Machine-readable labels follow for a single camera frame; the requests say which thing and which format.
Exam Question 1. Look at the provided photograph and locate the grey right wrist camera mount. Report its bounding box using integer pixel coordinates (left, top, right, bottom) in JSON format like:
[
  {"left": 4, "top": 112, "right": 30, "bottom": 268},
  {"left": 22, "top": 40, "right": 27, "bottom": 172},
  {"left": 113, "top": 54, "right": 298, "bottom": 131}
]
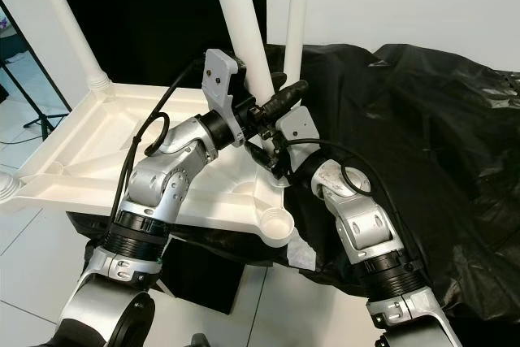
[{"left": 275, "top": 106, "right": 314, "bottom": 157}]

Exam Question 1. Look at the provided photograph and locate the glass panel black frame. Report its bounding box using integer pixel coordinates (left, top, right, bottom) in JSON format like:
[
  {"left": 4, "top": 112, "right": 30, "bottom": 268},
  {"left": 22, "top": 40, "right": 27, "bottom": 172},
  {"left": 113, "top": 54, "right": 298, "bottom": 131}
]
[{"left": 0, "top": 2, "right": 78, "bottom": 120}]

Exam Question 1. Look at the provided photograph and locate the black door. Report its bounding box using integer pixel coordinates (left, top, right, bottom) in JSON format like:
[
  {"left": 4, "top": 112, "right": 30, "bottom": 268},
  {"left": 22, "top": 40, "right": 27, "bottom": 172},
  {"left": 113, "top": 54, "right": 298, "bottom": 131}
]
[{"left": 45, "top": 0, "right": 267, "bottom": 88}]

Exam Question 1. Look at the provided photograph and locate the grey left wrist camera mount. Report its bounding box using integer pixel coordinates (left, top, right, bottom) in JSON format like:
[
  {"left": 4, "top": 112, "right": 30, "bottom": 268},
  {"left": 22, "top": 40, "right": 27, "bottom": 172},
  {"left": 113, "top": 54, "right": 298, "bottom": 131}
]
[{"left": 201, "top": 48, "right": 249, "bottom": 149}]

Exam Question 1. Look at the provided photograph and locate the black plastic table cover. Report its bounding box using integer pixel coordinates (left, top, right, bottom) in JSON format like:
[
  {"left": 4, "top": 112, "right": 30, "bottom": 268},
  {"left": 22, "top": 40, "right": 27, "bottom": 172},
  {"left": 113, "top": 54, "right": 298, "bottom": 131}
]
[{"left": 65, "top": 42, "right": 520, "bottom": 340}]

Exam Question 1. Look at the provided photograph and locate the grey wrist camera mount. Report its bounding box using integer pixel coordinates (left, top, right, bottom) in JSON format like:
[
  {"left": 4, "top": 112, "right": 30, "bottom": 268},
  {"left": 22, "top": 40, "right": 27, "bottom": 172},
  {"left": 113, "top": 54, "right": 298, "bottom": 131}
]
[
  {"left": 275, "top": 106, "right": 314, "bottom": 157},
  {"left": 201, "top": 48, "right": 249, "bottom": 149}
]

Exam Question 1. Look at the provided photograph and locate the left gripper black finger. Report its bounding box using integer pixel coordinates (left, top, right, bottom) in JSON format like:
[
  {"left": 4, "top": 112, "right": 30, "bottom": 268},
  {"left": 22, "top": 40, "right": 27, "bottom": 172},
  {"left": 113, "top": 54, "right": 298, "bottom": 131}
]
[{"left": 264, "top": 79, "right": 310, "bottom": 112}]

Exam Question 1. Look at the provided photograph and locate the black tripod stand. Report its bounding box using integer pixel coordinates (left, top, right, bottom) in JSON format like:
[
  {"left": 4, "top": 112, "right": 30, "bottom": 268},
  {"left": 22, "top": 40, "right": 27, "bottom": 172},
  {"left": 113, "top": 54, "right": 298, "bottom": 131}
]
[{"left": 0, "top": 63, "right": 78, "bottom": 141}]

